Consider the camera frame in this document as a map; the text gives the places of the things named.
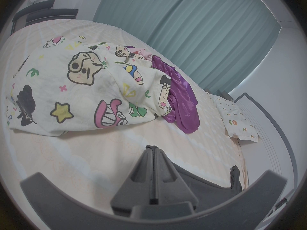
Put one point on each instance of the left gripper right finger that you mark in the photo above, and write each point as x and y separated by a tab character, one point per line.
170	188

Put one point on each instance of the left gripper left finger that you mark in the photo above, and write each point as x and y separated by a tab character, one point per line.
136	188

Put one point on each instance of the black garment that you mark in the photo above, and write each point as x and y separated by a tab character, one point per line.
206	184

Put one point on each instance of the purple satin garment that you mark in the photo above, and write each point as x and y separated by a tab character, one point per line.
184	104

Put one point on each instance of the white printed pillow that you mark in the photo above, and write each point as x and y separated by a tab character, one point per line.
237	118

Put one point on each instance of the white printed pyjama top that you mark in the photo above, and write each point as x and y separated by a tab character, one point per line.
96	92

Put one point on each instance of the pink garment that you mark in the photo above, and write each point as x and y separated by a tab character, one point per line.
145	54

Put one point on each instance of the blue-green curtain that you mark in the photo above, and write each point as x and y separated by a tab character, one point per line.
191	32

